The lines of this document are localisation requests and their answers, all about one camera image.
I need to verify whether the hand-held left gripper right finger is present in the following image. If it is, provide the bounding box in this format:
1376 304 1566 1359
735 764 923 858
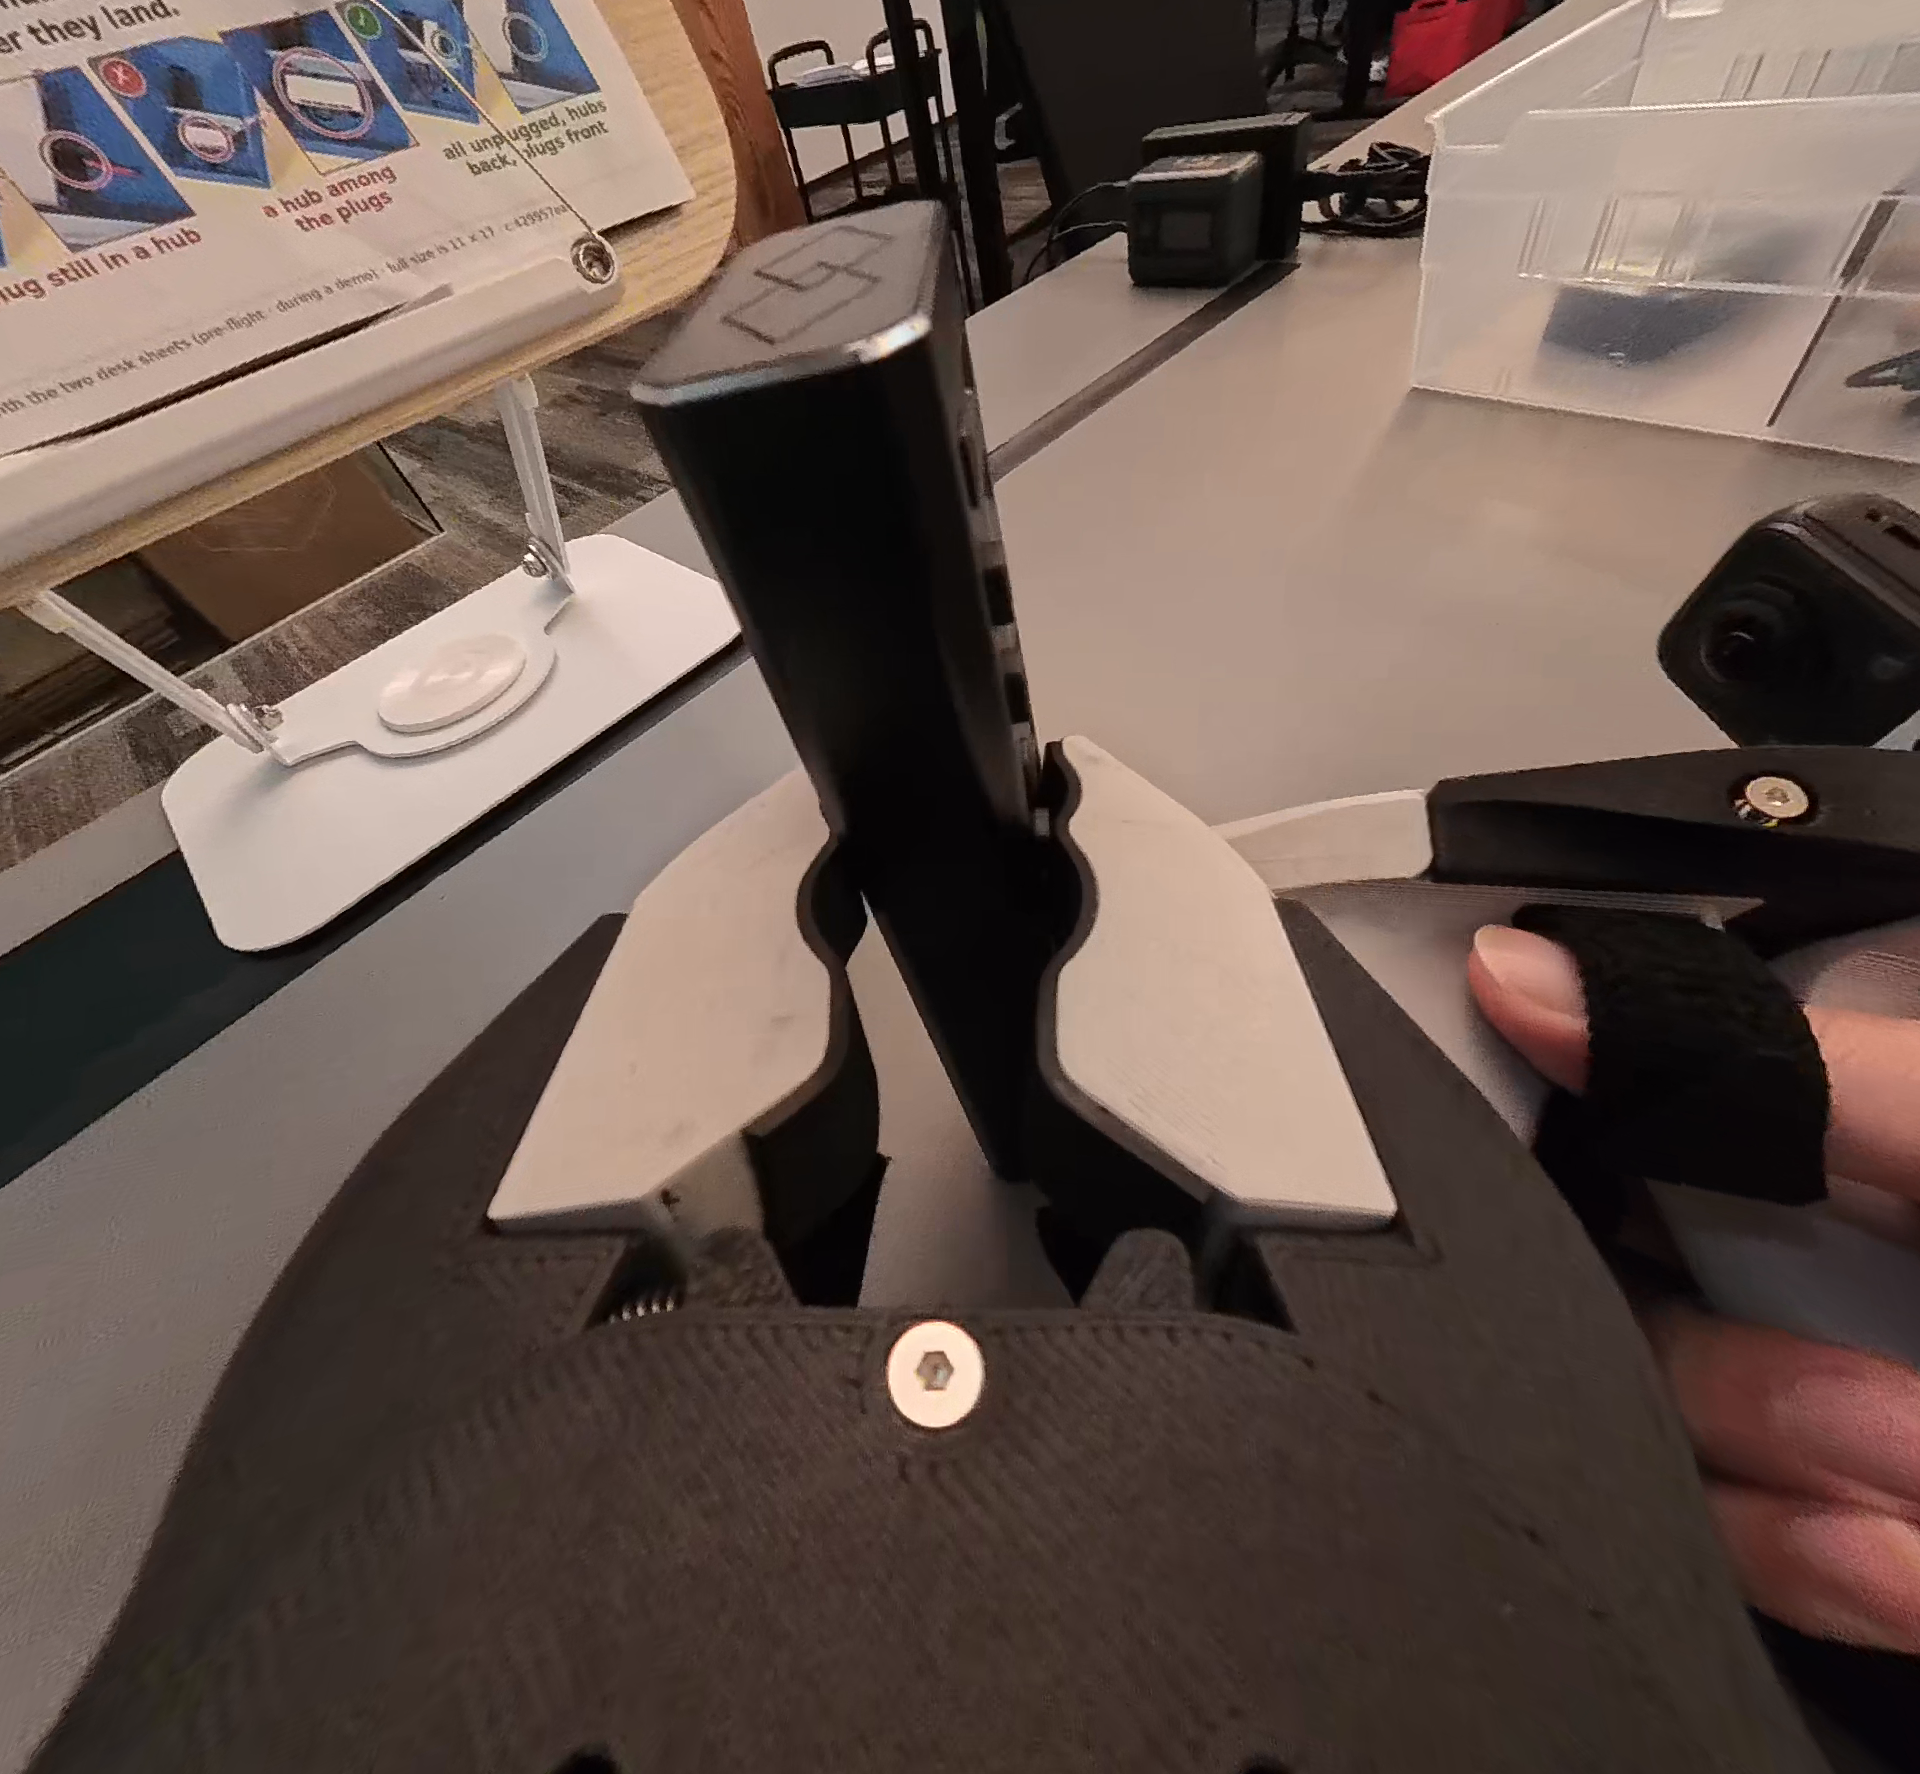
1032 735 1396 1233

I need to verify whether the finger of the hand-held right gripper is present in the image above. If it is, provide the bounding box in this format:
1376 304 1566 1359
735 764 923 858
1219 790 1437 893

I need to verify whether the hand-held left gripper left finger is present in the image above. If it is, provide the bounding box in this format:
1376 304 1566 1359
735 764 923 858
488 761 883 1239

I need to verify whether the black silver-rimmed usb hub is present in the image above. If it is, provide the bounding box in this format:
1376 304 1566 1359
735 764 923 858
629 202 1052 1183

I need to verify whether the clear plastic bin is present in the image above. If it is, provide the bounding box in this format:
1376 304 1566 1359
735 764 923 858
1411 0 1920 464

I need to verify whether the person's right hand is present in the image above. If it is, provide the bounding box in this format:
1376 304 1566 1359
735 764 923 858
1467 924 1920 1655

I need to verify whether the white metal board stand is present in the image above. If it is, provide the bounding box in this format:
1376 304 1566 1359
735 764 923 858
0 0 747 954

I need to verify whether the tall cardboard box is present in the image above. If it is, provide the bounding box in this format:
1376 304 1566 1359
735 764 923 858
136 441 448 644

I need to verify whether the red container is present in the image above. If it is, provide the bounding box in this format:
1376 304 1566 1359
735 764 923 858
1384 0 1550 103

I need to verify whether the black fabric chair back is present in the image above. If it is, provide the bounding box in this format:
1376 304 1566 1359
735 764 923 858
959 0 1269 205

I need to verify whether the wooden pillar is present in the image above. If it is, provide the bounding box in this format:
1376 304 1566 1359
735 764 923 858
622 0 808 250

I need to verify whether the printed instruction sheet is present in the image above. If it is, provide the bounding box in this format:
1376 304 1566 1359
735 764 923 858
0 0 695 461

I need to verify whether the black power adapter with cord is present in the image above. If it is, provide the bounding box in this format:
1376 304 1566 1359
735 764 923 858
1124 113 1314 291

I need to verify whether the black cable bundle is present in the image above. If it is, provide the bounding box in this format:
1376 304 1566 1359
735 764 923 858
1303 145 1430 234

